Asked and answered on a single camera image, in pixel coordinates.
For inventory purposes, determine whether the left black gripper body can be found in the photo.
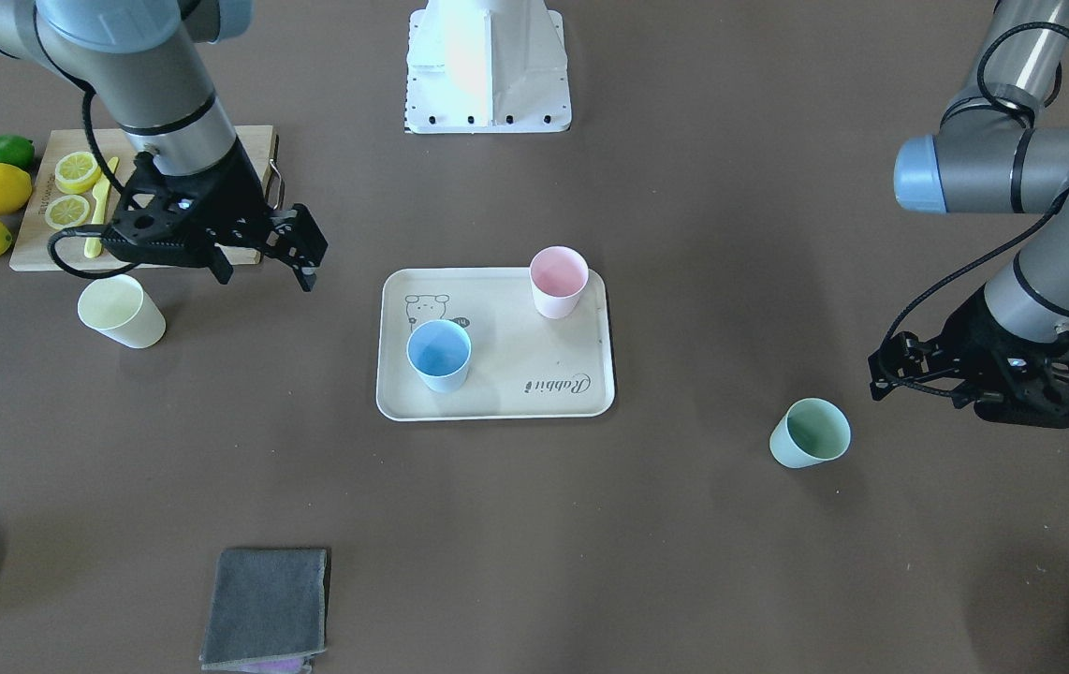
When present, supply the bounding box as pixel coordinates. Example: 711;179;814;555
942;287;1069;428

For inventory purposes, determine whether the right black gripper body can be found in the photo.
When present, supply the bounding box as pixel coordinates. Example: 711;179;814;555
149;140;297;269

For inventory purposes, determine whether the blue cup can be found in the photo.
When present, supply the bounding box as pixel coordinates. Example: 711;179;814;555
406;319;472;393

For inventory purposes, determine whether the pink cup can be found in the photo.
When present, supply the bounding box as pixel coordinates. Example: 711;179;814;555
529;246;590;319

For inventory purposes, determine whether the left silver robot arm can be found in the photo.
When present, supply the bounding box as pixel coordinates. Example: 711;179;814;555
869;1;1069;428

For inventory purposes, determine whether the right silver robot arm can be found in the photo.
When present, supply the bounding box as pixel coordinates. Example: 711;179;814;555
0;1;328;291

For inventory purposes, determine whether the cream rabbit tray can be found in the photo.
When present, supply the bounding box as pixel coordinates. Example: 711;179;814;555
376;266;616;422

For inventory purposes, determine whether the yellow plastic knife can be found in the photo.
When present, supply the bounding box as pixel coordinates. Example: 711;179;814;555
82;174;112;259

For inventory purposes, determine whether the wooden cutting board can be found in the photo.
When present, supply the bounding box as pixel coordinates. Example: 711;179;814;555
9;125;278;271

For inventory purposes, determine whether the lemon half slice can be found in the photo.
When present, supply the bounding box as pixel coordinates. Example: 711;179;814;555
43;195;93;230
52;151;102;195

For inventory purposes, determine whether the cream yellow cup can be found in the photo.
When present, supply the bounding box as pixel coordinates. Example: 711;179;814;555
77;274;167;349

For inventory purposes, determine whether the green lime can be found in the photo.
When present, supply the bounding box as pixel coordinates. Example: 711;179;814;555
0;134;35;170

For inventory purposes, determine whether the green cup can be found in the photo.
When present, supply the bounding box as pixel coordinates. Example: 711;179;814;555
769;398;852;469

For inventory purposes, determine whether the grey folded cloth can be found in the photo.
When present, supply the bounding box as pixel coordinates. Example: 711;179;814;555
199;548;328;673

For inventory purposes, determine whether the black gripper camera mount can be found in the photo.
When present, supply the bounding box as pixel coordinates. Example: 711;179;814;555
47;151;217;280

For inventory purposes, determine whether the left gripper camera mount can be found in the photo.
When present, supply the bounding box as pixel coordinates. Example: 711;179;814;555
868;331;978;409

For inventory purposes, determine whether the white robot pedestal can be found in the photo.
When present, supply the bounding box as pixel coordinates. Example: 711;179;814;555
403;1;573;134

